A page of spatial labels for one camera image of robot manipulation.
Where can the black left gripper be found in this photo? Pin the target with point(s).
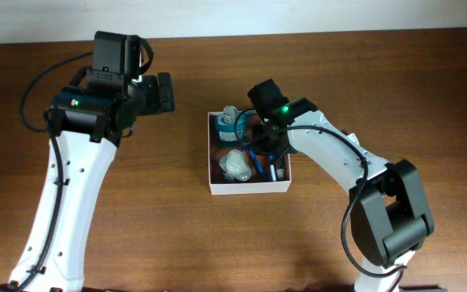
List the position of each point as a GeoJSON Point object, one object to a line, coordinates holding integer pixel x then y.
{"type": "Point", "coordinates": [157, 102]}

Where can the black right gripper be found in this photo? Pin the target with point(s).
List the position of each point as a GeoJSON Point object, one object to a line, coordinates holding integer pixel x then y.
{"type": "Point", "coordinates": [260, 147]}

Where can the blue disposable razor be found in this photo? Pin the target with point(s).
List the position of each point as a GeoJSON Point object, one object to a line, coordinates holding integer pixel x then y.
{"type": "Point", "coordinates": [256, 162]}

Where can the green toothpaste tube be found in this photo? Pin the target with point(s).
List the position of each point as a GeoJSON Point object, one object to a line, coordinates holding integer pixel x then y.
{"type": "Point", "coordinates": [280, 169]}

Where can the purple pump soap bottle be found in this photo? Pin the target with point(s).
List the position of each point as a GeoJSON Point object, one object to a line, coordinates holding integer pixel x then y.
{"type": "Point", "coordinates": [234, 167]}

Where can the teal mouthwash bottle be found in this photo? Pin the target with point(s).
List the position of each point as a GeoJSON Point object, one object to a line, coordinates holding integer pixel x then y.
{"type": "Point", "coordinates": [230, 127]}

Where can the blue white toothbrush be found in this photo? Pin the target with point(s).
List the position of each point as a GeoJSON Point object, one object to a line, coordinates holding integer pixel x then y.
{"type": "Point", "coordinates": [272, 169]}

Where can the white green soap packet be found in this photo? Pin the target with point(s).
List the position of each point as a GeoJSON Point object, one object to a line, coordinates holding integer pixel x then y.
{"type": "Point", "coordinates": [353, 137]}

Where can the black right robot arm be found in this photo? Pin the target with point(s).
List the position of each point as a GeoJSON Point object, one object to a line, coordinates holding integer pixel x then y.
{"type": "Point", "coordinates": [388, 217]}

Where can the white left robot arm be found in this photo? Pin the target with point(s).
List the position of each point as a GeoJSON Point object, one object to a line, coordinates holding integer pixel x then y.
{"type": "Point", "coordinates": [86, 122]}

